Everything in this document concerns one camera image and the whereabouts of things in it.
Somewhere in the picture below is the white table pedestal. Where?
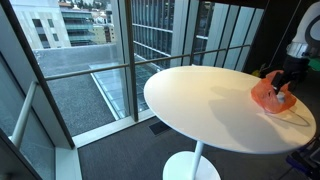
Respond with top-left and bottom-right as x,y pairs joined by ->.
162,140 -> 222,180

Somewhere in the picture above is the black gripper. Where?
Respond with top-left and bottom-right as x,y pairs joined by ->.
270,54 -> 311,95

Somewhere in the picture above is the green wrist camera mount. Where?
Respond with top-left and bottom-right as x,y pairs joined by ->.
307,57 -> 320,72

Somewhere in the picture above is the blue base panel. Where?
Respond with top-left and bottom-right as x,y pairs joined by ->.
285,151 -> 313,173

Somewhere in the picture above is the dark floor vent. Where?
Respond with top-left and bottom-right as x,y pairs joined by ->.
147,120 -> 172,136

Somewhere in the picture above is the grey window handrail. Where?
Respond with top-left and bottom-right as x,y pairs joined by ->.
44,43 -> 252,82
10,80 -> 39,149

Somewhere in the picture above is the orange plastic bag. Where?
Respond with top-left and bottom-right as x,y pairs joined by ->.
250,69 -> 298,115

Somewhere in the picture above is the black base equipment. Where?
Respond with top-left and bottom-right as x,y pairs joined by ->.
291,135 -> 320,180

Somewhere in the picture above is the white pill bottle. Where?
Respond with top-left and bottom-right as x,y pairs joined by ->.
276,92 -> 288,104

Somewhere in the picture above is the yellow-green object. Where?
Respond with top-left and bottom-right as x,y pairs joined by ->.
251,68 -> 265,79

